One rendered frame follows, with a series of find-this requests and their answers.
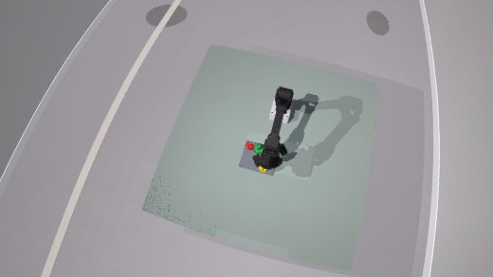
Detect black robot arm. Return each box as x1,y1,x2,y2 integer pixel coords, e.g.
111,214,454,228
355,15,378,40
261,87,294,170

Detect green gear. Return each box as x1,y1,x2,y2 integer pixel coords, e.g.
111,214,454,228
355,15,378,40
253,144,264,154

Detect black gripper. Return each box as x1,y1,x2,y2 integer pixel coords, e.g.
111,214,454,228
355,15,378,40
253,144,287,167

